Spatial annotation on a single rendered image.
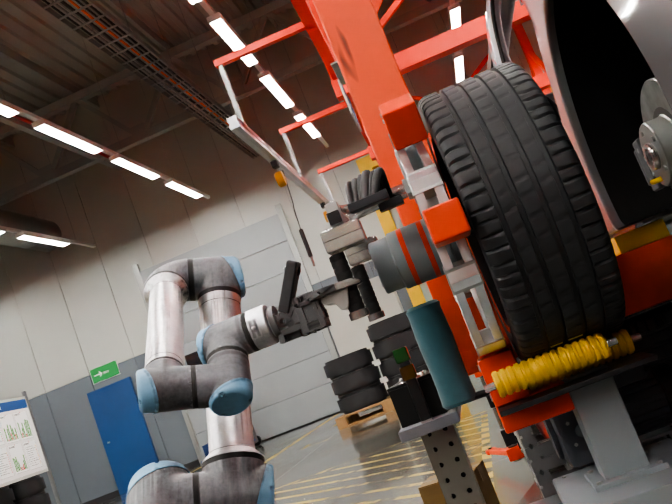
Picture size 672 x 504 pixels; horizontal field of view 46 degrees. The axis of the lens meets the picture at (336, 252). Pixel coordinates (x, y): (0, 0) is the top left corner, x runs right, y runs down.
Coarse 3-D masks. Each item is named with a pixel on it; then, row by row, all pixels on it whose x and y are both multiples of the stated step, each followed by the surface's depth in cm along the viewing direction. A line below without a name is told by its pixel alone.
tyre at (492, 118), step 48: (432, 96) 176; (480, 96) 165; (528, 96) 160; (480, 144) 157; (528, 144) 154; (480, 192) 155; (528, 192) 153; (576, 192) 151; (480, 240) 155; (528, 240) 153; (576, 240) 153; (528, 288) 157; (576, 288) 158; (528, 336) 163; (576, 336) 168
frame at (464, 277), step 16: (416, 144) 172; (400, 160) 170; (416, 176) 163; (432, 176) 162; (416, 192) 162; (432, 192) 163; (464, 240) 160; (448, 256) 160; (464, 256) 159; (448, 272) 159; (464, 272) 159; (464, 288) 160; (480, 288) 161; (464, 304) 163; (480, 304) 168; (496, 320) 167; (480, 336) 169; (496, 336) 170; (480, 352) 172
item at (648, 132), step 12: (648, 84) 175; (648, 96) 179; (660, 96) 171; (648, 108) 182; (660, 108) 174; (648, 120) 185; (660, 120) 172; (648, 132) 174; (660, 132) 170; (660, 144) 169; (660, 156) 172; (660, 168) 175
